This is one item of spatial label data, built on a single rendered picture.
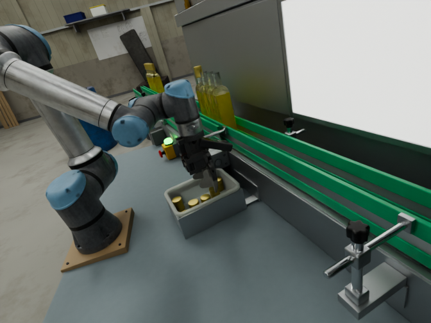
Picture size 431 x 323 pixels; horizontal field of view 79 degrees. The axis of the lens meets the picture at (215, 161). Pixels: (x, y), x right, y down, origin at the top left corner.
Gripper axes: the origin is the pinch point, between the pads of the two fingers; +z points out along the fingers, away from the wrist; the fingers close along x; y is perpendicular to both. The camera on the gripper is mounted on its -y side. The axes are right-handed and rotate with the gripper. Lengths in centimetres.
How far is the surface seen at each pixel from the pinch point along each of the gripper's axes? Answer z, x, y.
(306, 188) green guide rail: -7.3, 30.3, -14.0
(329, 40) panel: -37, 22, -30
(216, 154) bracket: -5.3, -9.6, -6.7
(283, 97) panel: -21.1, 2.8, -29.6
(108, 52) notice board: -55, -900, -22
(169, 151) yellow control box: 3, -50, 4
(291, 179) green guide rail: -7.5, 24.7, -13.9
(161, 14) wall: -119, -858, -216
